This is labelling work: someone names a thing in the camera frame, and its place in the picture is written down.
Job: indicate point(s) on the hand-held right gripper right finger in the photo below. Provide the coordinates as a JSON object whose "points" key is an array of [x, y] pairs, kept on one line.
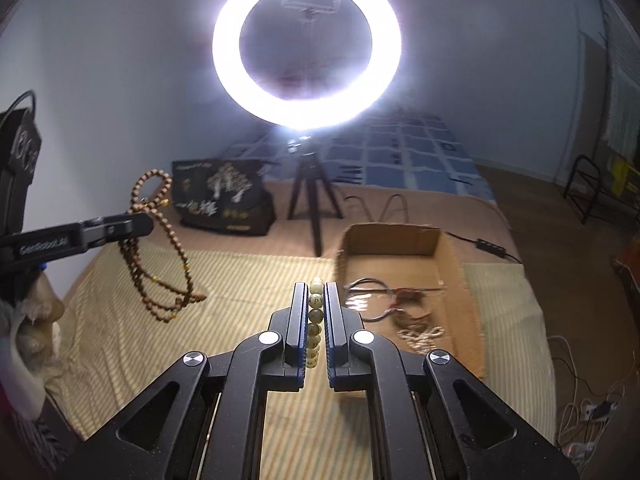
{"points": [[331, 330]]}

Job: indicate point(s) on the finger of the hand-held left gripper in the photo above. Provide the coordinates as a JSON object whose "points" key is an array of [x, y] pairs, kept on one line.
{"points": [[90, 232]]}

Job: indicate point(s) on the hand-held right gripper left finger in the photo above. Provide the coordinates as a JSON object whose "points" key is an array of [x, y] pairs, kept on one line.
{"points": [[300, 330]]}

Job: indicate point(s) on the dark bangle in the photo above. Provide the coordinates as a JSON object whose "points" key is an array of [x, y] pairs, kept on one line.
{"points": [[387, 314]]}

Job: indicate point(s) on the cardboard box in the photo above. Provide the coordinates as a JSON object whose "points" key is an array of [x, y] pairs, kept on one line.
{"points": [[450, 270]]}

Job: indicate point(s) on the person's left hand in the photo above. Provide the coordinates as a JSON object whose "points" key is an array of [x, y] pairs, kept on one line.
{"points": [[30, 330]]}

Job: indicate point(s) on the black tripod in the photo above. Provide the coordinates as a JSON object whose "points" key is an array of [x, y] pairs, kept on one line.
{"points": [[316, 210]]}

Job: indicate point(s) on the black printed snack bag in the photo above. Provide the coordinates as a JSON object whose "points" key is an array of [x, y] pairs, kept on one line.
{"points": [[220, 200]]}

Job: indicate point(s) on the yellow striped cloth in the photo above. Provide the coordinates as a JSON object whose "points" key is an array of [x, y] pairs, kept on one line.
{"points": [[150, 360]]}

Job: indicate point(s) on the tan bed sheet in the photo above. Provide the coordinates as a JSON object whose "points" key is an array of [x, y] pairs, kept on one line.
{"points": [[475, 210]]}

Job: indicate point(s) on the blue patterned bed sheet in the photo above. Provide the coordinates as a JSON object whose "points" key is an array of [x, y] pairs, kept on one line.
{"points": [[425, 160]]}

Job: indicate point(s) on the black clothes rack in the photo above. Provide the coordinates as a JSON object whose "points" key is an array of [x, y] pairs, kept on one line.
{"points": [[580, 185]]}

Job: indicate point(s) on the phone clamp holder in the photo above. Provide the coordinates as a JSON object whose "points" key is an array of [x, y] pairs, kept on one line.
{"points": [[310, 5]]}

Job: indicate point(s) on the hanging striped cloth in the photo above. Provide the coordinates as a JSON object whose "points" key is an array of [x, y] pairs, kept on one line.
{"points": [[622, 110]]}

